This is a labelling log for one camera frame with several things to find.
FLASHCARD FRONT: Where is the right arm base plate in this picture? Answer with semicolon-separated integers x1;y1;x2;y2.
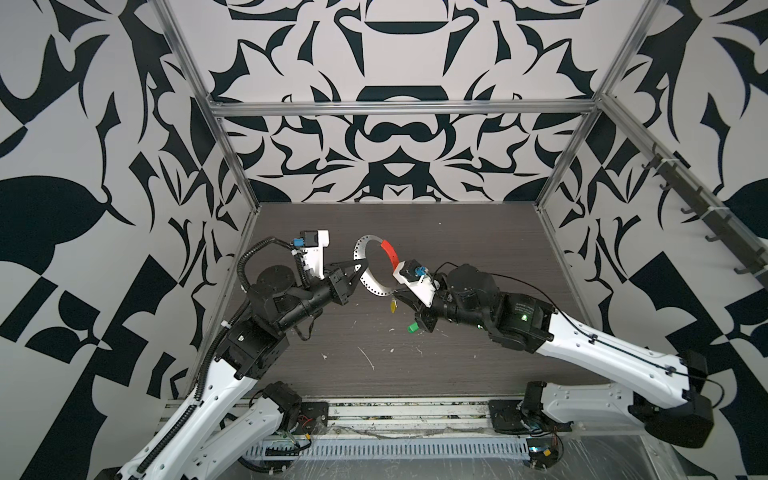
488;399;572;435

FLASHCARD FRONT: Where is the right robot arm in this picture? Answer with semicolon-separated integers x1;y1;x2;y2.
392;260;714;449

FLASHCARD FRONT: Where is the white slotted cable duct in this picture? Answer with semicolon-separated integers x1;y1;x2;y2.
243;437;530;461

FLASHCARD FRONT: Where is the black wall hook rack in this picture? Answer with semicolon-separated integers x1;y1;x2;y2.
640;143;767;289

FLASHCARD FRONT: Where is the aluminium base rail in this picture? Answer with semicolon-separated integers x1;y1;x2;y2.
153;395;661;439

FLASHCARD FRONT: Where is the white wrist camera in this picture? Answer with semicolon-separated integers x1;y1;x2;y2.
291;230;330;283
393;259;437;307

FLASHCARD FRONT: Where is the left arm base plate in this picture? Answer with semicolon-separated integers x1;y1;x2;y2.
289;401;330;436

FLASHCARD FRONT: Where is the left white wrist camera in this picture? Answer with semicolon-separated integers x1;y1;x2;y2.
291;230;330;283

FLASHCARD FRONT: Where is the small circuit board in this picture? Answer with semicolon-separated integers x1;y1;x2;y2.
524;435;564;471

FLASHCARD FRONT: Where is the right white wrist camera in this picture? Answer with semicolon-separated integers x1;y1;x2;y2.
393;259;437;307

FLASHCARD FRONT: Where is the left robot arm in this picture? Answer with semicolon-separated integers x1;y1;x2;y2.
97;259;368;479

